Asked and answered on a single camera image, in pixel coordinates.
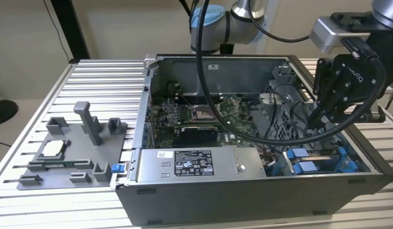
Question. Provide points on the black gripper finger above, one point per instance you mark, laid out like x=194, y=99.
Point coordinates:
x=321, y=78
x=341, y=114

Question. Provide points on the hard disk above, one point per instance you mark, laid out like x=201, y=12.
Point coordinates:
x=304, y=167
x=298, y=152

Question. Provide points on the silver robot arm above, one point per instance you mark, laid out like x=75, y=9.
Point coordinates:
x=241, y=28

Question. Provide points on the metal drive cage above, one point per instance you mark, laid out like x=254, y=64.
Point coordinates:
x=278, y=114

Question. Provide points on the green motherboard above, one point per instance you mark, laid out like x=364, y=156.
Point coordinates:
x=246, y=119

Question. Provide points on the CPU socket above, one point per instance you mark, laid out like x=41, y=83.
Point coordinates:
x=202, y=113

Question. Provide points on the black graphics card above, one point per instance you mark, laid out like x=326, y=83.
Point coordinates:
x=196, y=137

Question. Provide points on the black PC case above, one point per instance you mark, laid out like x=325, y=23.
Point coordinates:
x=214, y=202

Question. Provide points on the silver power supply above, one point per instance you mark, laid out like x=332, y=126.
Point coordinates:
x=152, y=171

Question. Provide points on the blue plastic latch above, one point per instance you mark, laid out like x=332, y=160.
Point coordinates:
x=116, y=168

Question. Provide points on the grey parts rack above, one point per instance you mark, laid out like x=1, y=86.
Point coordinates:
x=75, y=148

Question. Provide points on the silver CPU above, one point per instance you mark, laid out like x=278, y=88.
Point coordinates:
x=53, y=148

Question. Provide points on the green RAM stick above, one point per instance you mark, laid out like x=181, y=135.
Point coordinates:
x=61, y=164

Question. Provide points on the black round stand base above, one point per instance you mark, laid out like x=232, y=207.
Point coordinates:
x=4, y=112

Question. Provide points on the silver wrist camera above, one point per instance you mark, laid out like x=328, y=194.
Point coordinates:
x=336, y=35

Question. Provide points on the black upright post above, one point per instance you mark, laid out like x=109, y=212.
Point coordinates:
x=72, y=28

